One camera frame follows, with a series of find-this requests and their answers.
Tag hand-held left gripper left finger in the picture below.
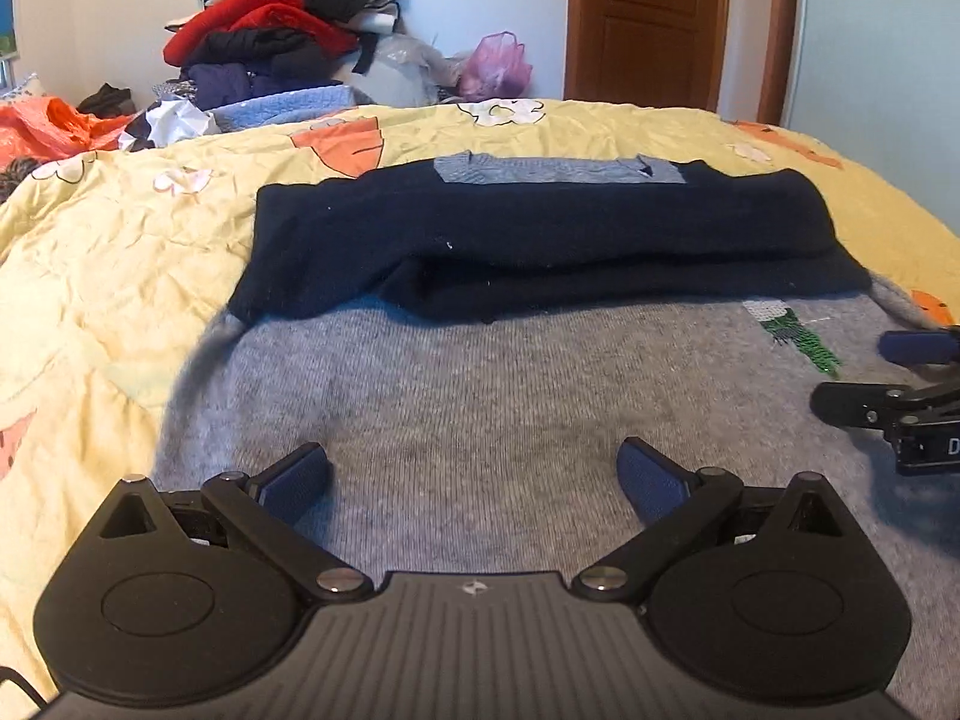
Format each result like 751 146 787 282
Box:
97 441 372 602

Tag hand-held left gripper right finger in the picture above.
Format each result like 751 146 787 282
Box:
571 436 856 605

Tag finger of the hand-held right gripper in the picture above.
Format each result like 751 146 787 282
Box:
877 326 960 368
811 381 912 430

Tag grey and navy sweater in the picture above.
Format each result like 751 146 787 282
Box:
154 152 960 698

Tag yellow printed blanket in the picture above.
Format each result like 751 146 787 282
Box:
0 97 960 691

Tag white wardrobe door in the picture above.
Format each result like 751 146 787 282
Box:
784 0 960 170

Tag light blue towel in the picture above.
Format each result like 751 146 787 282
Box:
212 84 376 130

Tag white patterned cloth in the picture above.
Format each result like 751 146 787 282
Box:
118 99 220 152

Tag dark purple garment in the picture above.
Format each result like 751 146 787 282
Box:
184 60 338 112

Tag clear plastic bag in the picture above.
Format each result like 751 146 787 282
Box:
360 34 470 107

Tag dark cloth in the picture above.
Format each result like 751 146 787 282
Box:
76 82 136 119

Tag brown wooden door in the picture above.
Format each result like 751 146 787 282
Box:
564 0 732 112

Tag pink plastic bag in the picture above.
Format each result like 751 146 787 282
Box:
459 31 535 100

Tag orange cloth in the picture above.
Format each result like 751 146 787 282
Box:
0 95 136 162

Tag black padded jacket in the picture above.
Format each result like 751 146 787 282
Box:
184 28 331 80

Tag red knit garment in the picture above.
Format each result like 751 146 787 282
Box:
163 0 361 68

